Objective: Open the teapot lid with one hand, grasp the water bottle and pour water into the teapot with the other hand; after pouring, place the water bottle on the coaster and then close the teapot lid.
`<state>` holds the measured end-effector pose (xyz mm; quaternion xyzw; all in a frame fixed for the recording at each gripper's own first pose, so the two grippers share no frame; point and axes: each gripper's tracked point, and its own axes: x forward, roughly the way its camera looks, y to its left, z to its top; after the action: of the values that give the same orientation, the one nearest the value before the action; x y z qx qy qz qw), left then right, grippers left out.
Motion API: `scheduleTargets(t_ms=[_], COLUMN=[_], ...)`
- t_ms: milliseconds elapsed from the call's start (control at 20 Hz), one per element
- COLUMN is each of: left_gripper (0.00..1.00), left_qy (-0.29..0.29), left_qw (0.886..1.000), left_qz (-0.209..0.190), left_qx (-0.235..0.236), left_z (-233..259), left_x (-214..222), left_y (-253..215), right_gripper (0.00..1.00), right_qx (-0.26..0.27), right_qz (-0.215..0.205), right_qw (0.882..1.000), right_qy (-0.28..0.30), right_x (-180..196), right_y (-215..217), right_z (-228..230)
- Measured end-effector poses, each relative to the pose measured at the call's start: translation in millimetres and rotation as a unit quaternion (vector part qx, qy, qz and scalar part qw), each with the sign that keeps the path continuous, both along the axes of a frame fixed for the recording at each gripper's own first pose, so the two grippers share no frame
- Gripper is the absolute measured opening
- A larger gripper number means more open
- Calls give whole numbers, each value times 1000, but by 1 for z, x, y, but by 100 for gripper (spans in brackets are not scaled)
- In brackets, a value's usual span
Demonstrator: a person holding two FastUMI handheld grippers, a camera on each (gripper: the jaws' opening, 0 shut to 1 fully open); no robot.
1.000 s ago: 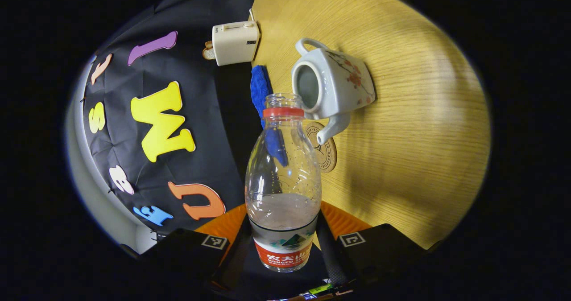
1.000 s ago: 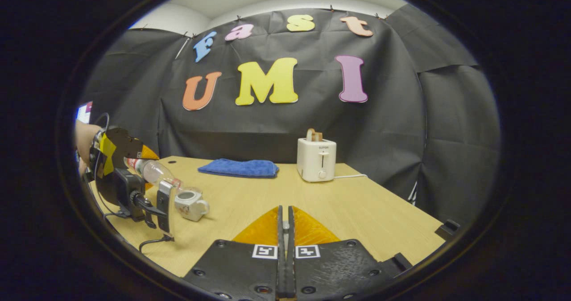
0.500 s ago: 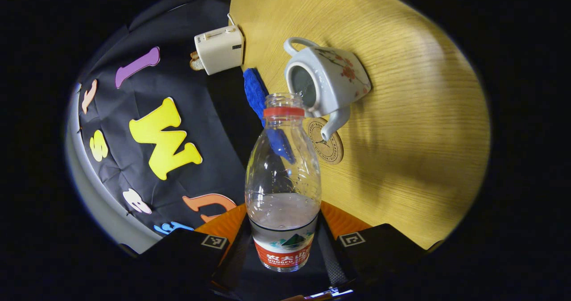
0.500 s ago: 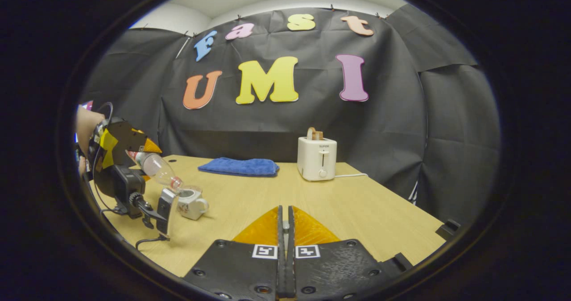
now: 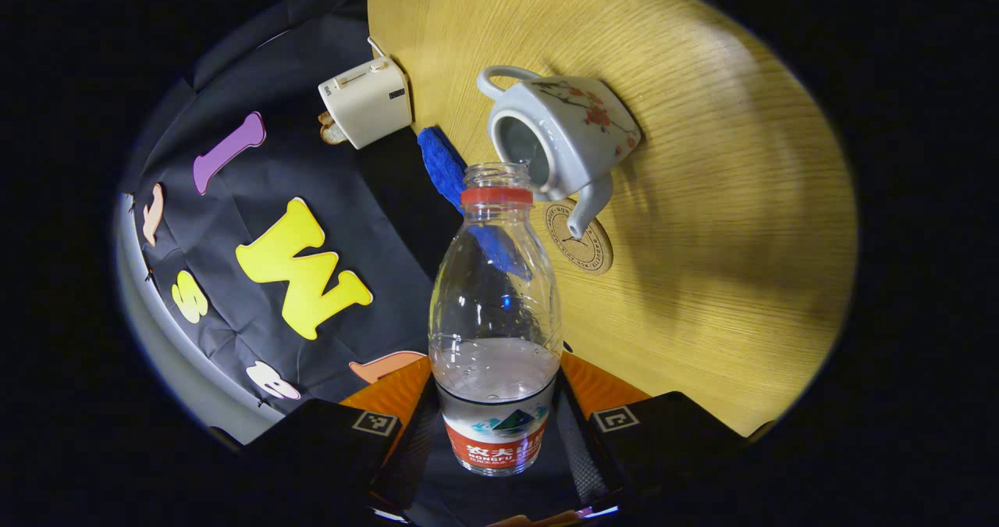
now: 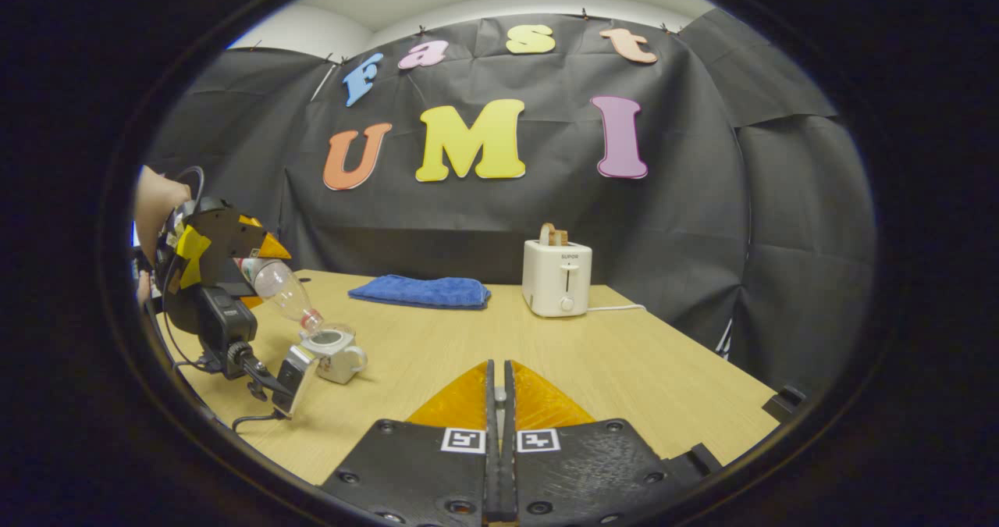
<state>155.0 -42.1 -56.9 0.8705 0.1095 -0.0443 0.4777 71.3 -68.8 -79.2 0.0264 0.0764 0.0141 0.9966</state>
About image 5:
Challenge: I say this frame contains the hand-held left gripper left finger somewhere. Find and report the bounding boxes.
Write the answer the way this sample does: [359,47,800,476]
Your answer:
[234,355,444,522]

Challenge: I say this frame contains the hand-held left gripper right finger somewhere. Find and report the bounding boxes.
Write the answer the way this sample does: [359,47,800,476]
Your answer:
[554,351,754,516]

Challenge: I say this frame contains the clear plastic water bottle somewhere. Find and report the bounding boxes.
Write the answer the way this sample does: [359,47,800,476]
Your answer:
[428,162,564,478]

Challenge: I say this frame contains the round cork coaster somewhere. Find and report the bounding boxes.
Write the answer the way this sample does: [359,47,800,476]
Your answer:
[544,198,614,276]

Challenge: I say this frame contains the white floral teacup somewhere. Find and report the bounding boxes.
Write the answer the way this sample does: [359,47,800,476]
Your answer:
[477,65,642,239]

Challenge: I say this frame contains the blue folded towel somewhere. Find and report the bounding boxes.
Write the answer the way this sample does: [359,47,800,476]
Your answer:
[416,126,469,215]

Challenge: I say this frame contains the black backdrop cloth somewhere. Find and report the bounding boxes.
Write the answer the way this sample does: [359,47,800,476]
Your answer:
[117,0,469,422]

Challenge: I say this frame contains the toasted bread slice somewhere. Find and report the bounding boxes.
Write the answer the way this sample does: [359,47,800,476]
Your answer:
[318,112,350,146]

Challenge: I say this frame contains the white toaster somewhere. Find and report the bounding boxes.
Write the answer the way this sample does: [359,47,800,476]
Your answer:
[318,55,413,150]

